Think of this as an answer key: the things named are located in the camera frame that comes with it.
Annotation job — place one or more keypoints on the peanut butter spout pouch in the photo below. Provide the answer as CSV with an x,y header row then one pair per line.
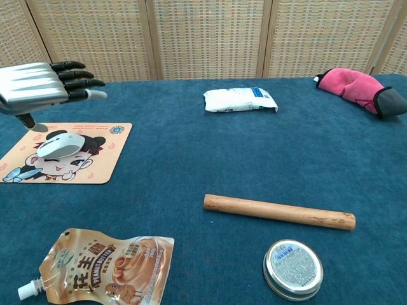
x,y
111,270

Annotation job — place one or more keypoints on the cartoon girl mouse pad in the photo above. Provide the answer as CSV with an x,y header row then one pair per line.
x,y
95,165

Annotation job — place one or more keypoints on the woven bamboo folding screen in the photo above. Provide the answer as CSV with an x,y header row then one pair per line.
x,y
203,38

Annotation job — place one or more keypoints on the white tissue pack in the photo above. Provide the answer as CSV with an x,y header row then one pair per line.
x,y
238,100

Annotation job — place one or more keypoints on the wooden rolling pin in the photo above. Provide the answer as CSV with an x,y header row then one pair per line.
x,y
280,211

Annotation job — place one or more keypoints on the round metal tin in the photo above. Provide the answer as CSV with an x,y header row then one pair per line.
x,y
292,270

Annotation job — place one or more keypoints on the pink grey cloth mitt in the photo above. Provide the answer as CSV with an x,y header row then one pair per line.
x,y
349,85

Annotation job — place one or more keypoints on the white computer mouse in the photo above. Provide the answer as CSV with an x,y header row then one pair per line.
x,y
60,144

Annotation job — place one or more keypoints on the dark blue felt table cover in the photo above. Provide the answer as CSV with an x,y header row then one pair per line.
x,y
197,152

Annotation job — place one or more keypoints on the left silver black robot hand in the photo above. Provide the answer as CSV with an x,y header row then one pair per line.
x,y
28,87

